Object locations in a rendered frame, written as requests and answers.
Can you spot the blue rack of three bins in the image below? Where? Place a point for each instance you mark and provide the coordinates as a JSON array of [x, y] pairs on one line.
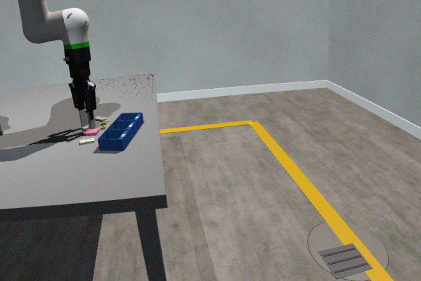
[[120, 133]]

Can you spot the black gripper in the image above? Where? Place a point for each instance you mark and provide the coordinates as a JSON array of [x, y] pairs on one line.
[[87, 89]]

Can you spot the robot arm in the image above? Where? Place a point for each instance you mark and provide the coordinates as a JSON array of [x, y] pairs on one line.
[[70, 25]]

